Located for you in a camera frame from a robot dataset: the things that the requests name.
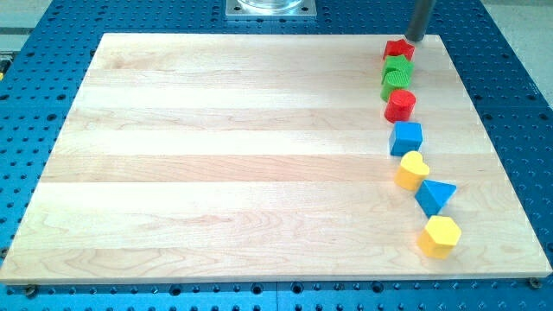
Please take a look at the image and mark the wooden board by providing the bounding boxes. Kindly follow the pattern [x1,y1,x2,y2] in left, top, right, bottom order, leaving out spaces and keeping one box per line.
[1,33,551,284]

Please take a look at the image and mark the left board clamp screw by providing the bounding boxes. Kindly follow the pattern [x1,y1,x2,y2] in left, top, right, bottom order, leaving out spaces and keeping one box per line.
[22,284,39,299]

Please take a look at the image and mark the board clamp screw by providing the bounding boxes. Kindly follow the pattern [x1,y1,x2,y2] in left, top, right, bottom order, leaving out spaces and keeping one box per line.
[527,277,542,289]
[22,284,39,299]

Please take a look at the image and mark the right board clamp screw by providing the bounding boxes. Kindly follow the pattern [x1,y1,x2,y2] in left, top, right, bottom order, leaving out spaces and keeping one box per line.
[527,277,542,289]

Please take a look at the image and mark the blue cube block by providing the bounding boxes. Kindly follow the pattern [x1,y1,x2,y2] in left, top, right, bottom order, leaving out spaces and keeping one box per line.
[389,121,423,156]

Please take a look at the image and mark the red cylinder block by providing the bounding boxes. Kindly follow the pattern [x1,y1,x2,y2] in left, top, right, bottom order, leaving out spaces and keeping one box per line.
[384,89,416,123]

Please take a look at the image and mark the yellow heart block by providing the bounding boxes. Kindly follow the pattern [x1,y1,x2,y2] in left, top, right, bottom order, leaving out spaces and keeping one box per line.
[394,151,430,191]

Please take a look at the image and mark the green cylinder block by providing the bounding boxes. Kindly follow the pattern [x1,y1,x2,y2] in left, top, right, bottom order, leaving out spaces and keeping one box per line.
[380,71,410,101]

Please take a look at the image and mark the green pentagon block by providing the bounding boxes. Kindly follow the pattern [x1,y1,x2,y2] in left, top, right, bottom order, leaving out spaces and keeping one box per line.
[381,54,414,81]

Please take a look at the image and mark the red star block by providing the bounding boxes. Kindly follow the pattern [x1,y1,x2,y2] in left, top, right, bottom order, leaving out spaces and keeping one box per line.
[382,39,416,60]

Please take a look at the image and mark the blue triangle block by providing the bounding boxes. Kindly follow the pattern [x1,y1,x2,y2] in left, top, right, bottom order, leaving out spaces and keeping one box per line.
[415,180,457,218]

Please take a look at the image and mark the yellow hexagon block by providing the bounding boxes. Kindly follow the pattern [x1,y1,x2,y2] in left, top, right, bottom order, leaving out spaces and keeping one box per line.
[416,215,461,259]

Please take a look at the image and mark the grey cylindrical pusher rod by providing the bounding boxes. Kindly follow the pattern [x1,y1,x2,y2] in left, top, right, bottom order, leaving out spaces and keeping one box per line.
[404,0,436,42]

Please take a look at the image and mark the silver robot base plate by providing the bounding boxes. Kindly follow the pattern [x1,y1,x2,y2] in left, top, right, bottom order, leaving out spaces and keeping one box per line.
[226,0,317,19]

